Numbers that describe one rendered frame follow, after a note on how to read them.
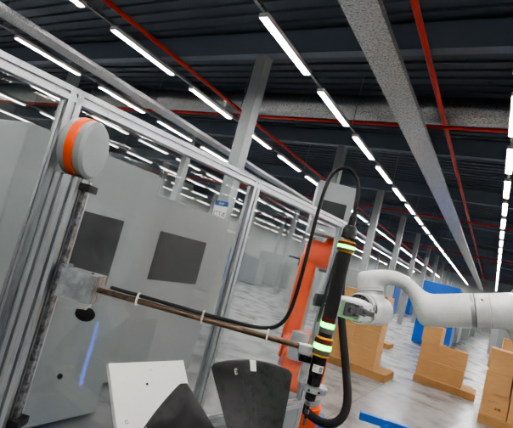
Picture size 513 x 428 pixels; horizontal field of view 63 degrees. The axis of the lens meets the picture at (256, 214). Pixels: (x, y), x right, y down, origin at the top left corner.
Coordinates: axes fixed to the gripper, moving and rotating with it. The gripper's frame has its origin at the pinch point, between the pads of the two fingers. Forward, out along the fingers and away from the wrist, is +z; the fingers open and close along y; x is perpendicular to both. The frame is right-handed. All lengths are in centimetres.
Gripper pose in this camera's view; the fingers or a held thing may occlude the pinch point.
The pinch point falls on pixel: (331, 304)
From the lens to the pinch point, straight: 106.8
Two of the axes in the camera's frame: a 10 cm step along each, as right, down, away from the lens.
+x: 2.5, -9.6, 1.0
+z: -6.0, -2.3, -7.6
